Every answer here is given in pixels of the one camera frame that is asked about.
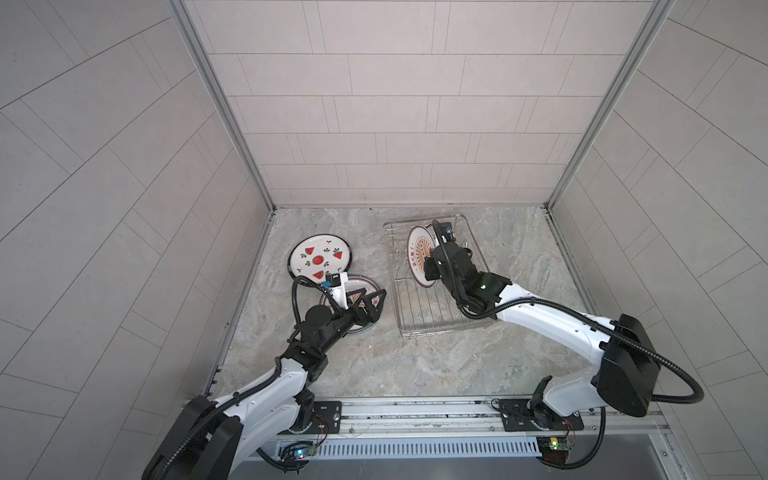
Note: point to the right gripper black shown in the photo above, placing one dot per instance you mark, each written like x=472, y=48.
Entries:
x=444, y=243

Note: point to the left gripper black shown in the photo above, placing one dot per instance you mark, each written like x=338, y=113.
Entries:
x=358, y=308

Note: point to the watermelon pattern plate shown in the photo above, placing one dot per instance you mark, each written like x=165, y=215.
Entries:
x=318, y=256

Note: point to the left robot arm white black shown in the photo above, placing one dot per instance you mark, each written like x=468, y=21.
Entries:
x=210, y=438

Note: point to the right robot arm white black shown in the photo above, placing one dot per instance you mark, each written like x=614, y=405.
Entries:
x=624, y=372

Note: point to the ventilation grille strip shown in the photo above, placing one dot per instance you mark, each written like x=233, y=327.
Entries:
x=427, y=448

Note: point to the left circuit board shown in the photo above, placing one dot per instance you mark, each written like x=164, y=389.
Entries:
x=298, y=452

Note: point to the circuit board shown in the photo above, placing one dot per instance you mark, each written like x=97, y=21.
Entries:
x=298, y=452
x=554, y=450

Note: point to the right circuit board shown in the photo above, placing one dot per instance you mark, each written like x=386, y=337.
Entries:
x=554, y=450

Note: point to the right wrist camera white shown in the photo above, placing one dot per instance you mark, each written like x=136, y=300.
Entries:
x=445, y=227

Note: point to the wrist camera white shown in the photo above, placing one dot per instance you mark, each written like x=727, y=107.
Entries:
x=445, y=227
x=335, y=290

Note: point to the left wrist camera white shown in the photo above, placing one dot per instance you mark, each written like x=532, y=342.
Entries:
x=335, y=290

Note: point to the wire dish rack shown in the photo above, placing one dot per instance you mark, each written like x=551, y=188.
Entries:
x=420, y=310

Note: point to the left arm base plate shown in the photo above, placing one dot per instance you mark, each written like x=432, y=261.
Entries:
x=320, y=417

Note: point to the aluminium mounting rail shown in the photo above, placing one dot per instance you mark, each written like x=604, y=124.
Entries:
x=458, y=417

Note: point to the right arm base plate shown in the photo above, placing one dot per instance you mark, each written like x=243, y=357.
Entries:
x=517, y=415

